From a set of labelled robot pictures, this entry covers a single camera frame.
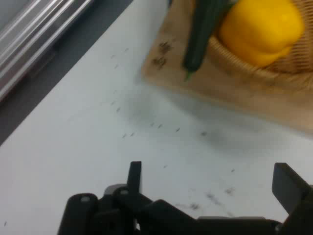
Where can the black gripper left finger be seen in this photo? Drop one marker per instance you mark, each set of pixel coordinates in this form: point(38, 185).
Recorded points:
point(122, 215)

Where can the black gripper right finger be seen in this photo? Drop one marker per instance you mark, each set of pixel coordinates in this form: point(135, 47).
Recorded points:
point(297, 198)

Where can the dark green cucumber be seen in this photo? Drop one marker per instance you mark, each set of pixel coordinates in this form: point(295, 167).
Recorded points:
point(201, 36)

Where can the light wooden cutting board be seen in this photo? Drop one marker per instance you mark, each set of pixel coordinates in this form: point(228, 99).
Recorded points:
point(232, 93)

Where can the woven wicker basket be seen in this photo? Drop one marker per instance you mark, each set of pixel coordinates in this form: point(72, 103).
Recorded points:
point(300, 58)

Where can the yellow bell pepper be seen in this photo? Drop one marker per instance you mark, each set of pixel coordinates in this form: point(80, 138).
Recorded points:
point(261, 29)

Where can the aluminium frame rail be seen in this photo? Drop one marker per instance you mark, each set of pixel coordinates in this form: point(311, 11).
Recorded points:
point(27, 41)

